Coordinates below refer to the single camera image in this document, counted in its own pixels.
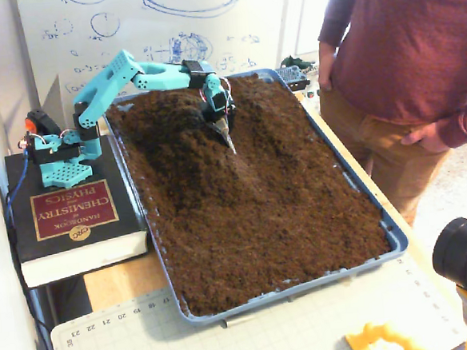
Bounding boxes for whiteboard with blue drawings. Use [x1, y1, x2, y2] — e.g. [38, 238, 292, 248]
[14, 0, 297, 114]

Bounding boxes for green object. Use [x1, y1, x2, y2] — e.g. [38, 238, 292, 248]
[279, 53, 317, 71]

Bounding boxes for blue plastic tray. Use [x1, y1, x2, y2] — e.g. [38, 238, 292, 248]
[98, 59, 413, 333]

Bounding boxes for grey gridded cutting mat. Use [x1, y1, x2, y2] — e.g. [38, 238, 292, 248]
[46, 246, 467, 350]

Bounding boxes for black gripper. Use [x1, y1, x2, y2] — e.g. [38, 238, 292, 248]
[199, 90, 241, 157]

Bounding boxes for person in maroon shirt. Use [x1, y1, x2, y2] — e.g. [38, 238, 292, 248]
[312, 0, 467, 233]

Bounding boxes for black cable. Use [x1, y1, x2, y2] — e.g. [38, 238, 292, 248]
[2, 191, 58, 350]

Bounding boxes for brown soil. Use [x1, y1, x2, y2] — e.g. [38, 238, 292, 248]
[105, 65, 397, 323]

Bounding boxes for grey metal bar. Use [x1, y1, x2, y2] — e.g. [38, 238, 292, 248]
[221, 313, 257, 328]

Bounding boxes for black device with orange cap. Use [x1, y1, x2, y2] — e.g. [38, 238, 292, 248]
[23, 107, 62, 138]

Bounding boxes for person right forearm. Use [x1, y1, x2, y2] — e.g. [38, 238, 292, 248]
[315, 0, 355, 58]

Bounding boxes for black webcam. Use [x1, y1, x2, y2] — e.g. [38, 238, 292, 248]
[429, 217, 467, 294]

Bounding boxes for person right hand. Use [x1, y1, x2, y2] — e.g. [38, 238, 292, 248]
[316, 50, 337, 93]

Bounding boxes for white printed bag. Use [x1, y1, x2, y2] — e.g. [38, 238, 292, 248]
[292, 60, 325, 117]

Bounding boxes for blue cable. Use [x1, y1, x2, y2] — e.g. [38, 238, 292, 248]
[0, 155, 37, 240]

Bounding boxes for yellow plastic part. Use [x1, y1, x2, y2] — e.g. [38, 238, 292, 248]
[343, 320, 427, 350]

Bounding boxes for black chemistry physics handbook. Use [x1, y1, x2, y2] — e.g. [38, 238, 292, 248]
[3, 133, 152, 290]

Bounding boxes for person left hand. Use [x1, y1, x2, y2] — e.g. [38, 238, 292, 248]
[399, 119, 453, 157]

